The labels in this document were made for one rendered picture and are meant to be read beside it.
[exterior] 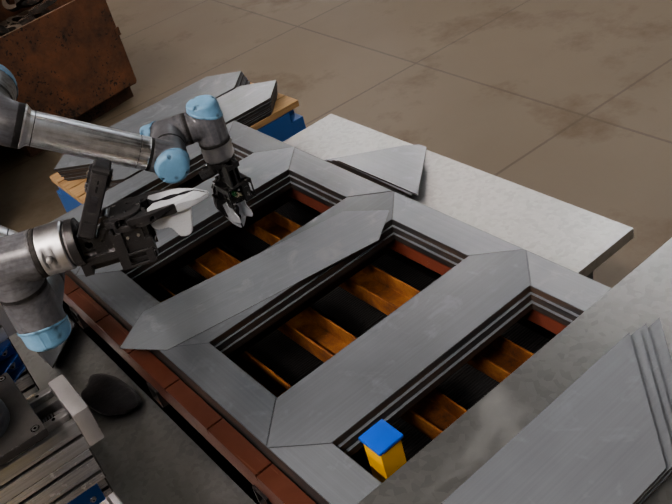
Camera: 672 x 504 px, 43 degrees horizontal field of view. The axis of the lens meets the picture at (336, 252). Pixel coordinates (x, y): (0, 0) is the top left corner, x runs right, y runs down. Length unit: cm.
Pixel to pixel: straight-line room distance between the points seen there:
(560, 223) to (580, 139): 183
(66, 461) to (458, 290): 88
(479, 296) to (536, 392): 51
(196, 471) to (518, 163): 242
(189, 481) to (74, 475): 27
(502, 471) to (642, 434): 20
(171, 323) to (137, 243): 78
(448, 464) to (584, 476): 20
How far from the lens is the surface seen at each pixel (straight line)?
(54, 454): 177
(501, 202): 235
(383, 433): 160
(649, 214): 355
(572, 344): 148
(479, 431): 136
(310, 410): 171
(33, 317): 136
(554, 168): 387
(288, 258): 211
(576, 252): 215
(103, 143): 188
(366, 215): 219
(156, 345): 200
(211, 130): 202
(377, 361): 177
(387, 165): 253
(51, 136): 187
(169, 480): 196
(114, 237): 127
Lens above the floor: 207
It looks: 35 degrees down
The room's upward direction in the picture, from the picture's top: 15 degrees counter-clockwise
